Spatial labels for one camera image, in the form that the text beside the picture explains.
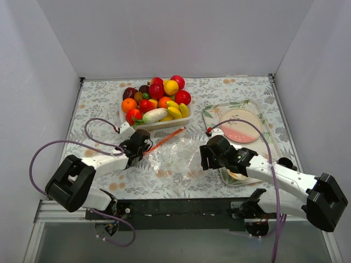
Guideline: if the clear zip top bag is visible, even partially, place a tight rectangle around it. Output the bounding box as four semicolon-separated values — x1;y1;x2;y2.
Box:
143;128;207;184

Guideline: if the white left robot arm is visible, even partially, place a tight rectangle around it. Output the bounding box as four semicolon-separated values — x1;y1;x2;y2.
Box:
45;129;151;219

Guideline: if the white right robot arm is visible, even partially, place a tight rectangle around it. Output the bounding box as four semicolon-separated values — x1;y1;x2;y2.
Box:
200;135;348;232

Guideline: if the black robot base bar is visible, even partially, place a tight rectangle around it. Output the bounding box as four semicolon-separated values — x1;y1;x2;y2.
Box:
84;188;271;238

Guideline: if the red toy apple top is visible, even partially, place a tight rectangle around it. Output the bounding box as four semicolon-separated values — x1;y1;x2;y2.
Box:
171;75;185;90

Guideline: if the small floral bowl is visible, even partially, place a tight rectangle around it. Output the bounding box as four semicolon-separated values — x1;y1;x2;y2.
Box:
227;169;248;181

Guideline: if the pink and cream plate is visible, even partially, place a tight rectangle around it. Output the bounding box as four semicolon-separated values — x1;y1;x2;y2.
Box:
220;108;262;144

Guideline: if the white plastic fruit basket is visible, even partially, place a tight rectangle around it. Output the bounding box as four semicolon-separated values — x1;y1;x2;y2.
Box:
118;87;194;130

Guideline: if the white toy radish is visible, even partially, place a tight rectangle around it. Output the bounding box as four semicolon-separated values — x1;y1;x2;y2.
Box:
133;108;168;127

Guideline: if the red yellow toy mango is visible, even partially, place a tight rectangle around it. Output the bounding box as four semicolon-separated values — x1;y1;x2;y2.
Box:
139;99;157;114

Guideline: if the orange toy orange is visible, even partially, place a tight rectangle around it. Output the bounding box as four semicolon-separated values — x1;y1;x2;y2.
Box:
121;98;138;113

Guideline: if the yellow toy banana bunch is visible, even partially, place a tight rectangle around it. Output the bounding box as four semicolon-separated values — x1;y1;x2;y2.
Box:
161;101;189;122

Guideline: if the brown yellow toy fruit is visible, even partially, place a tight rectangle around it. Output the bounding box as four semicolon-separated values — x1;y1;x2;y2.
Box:
134;92;144;104

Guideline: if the small orange toy tangerine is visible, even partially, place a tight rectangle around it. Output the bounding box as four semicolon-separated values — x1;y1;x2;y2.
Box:
158;96;171;108

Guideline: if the dark red toy apple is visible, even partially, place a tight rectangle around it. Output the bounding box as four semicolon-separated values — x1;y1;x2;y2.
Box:
122;87;138;100

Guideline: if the red toy apple right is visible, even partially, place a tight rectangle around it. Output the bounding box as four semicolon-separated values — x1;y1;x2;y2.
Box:
174;90;191;106

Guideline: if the dark purple toy plum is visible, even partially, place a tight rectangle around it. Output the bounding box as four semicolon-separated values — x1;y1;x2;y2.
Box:
139;85;149;93

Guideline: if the red toy pomegranate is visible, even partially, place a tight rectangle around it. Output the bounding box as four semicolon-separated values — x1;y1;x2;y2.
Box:
149;83;165;100

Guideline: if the red toy apple back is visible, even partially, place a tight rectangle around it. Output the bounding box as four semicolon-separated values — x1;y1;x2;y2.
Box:
149;77;163;85

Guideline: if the yellow toy peach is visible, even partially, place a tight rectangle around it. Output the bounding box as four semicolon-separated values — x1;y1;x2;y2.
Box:
163;80;179;96

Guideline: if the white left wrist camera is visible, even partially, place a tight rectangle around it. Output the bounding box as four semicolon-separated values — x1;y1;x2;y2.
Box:
117;122;135;138

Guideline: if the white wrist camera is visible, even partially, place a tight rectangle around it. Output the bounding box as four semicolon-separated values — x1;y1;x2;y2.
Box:
117;122;135;138
211;128;224;138

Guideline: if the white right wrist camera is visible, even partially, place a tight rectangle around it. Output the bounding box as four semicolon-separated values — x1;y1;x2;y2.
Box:
211;128;224;138

